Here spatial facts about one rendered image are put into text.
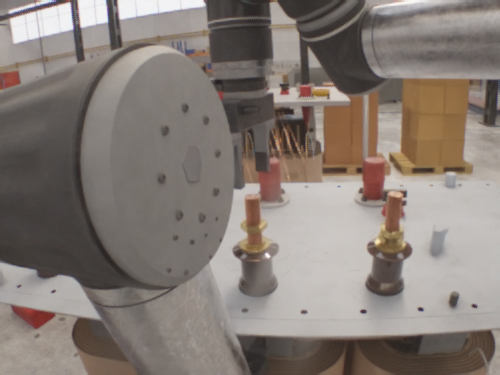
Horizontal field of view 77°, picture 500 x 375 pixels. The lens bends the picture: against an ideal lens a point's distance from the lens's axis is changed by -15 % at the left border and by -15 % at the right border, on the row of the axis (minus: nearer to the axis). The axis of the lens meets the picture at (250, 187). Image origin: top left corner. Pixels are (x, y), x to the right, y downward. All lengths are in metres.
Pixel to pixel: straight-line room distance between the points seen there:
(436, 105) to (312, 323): 5.03
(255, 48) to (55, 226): 0.46
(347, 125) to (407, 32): 4.99
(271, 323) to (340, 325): 0.13
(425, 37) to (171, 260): 0.36
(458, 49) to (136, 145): 0.35
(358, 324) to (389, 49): 0.47
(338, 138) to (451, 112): 1.75
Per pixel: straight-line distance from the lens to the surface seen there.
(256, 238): 0.71
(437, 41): 0.43
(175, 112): 0.20
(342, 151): 5.51
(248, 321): 0.70
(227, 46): 0.59
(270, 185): 1.13
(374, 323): 0.70
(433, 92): 5.51
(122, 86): 0.17
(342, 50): 0.51
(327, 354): 1.04
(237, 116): 0.58
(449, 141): 5.76
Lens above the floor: 1.83
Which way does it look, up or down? 21 degrees down
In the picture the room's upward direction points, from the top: 4 degrees counter-clockwise
